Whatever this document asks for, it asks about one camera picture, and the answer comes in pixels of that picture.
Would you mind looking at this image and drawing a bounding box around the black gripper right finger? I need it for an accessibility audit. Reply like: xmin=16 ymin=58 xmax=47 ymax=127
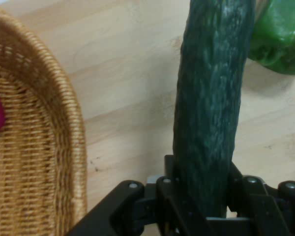
xmin=226 ymin=161 xmax=295 ymax=236

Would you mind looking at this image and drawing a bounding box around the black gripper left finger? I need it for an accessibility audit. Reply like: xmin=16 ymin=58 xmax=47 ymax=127
xmin=109 ymin=154 xmax=205 ymax=236

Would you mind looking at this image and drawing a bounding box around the dark green cucumber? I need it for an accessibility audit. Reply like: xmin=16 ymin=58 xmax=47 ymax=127
xmin=172 ymin=0 xmax=257 ymax=219

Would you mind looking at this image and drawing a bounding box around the woven wicker basket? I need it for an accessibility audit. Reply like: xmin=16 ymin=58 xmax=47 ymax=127
xmin=0 ymin=3 xmax=89 ymax=236

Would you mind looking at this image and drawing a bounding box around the green bell pepper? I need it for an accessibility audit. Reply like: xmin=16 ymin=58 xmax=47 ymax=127
xmin=247 ymin=0 xmax=295 ymax=76

